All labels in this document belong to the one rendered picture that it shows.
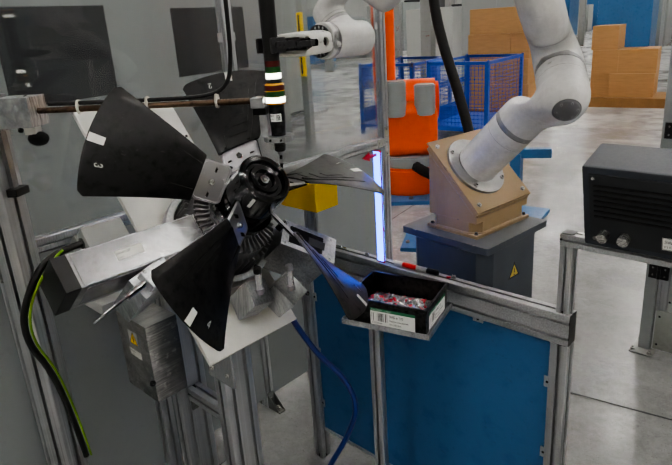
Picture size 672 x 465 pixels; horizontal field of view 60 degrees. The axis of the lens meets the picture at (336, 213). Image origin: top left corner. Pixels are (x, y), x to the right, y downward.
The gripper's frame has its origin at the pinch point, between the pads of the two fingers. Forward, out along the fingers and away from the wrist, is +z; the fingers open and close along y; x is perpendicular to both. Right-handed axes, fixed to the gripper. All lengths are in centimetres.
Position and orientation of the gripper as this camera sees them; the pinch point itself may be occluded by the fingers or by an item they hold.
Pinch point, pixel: (270, 45)
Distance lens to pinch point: 131.7
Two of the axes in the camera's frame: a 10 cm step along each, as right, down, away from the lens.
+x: -0.6, -9.5, -3.1
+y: -7.4, -1.7, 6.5
